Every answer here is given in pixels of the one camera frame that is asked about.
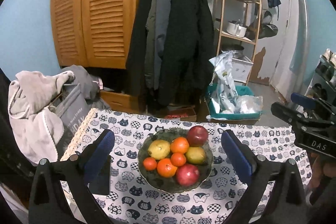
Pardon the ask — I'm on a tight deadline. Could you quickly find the orange tangerine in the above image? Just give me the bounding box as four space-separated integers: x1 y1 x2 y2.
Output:
157 158 178 178
170 152 187 167

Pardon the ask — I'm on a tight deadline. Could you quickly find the right hand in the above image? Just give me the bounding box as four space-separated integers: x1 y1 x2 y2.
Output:
307 153 336 190

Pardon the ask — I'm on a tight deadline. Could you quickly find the shoe rack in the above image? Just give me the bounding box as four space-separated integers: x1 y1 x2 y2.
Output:
305 48 336 106

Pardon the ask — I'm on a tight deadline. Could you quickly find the cat-pattern tablecloth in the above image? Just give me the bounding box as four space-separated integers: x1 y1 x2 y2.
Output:
62 109 311 223

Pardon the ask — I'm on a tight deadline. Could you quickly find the clear plastic bag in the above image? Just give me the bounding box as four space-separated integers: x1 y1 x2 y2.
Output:
235 95 263 114

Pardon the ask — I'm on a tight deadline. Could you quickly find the small tangerine in bowl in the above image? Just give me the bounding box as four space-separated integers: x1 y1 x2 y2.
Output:
142 157 157 171

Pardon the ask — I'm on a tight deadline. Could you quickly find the teal cardboard box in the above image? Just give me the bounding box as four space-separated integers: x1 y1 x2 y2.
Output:
205 84 263 121

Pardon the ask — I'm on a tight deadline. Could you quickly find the grey fleece garment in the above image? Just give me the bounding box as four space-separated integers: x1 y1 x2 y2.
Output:
7 71 75 165

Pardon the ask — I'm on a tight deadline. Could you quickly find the grey fabric laundry basket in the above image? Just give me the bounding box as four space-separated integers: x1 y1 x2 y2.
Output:
49 84 90 160

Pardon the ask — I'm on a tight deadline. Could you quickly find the white rice bag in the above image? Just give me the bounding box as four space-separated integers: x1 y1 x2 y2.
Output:
209 51 238 114

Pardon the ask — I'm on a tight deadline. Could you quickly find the yellow pear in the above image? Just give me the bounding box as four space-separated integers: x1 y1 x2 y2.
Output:
185 147 207 165
147 140 170 160

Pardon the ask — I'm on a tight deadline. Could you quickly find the white patterned storage drawer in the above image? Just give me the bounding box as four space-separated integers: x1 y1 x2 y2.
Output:
232 56 253 84

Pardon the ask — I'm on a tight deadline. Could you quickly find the wooden drawer box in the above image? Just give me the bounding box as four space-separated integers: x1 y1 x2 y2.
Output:
100 90 145 114

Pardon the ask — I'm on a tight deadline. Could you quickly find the patterned green fruit bowl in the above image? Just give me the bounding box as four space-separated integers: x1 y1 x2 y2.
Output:
138 127 213 194

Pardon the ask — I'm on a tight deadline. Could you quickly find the orange in bowl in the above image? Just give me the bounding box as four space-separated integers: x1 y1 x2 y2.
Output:
170 137 189 154

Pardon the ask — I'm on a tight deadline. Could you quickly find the lower red apple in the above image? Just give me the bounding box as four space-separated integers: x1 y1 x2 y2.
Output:
175 164 200 187

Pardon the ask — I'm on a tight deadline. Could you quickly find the red apple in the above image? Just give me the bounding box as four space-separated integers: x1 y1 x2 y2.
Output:
175 164 200 187
186 126 209 147

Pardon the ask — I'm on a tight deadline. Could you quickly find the upper red apple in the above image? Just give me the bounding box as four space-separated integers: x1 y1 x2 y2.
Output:
186 126 209 147

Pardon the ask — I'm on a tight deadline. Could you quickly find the white pot on shelf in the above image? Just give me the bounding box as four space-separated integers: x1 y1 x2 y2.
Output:
226 20 247 38

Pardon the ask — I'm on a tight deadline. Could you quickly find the black hanging coat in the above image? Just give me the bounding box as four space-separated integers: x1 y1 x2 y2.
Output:
126 0 214 110

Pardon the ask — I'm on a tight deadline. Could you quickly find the grey hanging jacket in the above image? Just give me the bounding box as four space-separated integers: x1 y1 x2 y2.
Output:
144 0 171 90

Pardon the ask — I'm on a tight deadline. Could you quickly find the wooden louvered wardrobe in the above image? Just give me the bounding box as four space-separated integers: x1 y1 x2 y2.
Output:
51 0 138 69

